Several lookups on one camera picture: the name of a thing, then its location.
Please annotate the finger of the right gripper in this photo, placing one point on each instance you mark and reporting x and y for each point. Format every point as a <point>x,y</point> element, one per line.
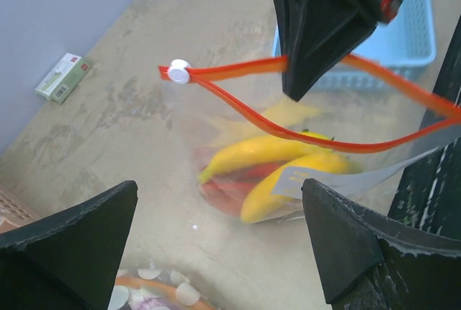
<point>315,35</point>

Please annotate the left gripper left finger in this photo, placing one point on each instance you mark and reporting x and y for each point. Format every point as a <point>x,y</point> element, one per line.
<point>69,260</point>

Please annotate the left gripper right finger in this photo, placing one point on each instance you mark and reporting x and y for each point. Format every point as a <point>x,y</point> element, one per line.
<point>368,261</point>

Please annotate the polka dot zip bag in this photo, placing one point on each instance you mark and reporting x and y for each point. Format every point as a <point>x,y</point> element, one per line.
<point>156,288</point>

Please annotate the red zipper clear bag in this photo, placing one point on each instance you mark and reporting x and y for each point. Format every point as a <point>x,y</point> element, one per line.
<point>180,72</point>

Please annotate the yellow pepper piece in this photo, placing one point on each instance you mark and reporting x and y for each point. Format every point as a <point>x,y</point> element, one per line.
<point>284,184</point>

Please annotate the red chili pepper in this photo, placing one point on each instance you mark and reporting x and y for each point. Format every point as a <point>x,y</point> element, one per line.
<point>226,192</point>

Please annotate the yellow banana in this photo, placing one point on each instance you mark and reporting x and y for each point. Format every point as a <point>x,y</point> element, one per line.
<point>255,151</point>

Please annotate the blue plastic basket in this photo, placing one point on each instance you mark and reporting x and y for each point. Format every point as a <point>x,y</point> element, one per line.
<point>407,45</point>

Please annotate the orange plastic desk organizer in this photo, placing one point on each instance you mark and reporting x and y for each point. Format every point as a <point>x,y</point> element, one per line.
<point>13,212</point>

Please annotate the small green white box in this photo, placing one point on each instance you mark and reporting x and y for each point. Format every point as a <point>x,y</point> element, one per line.
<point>63,78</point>

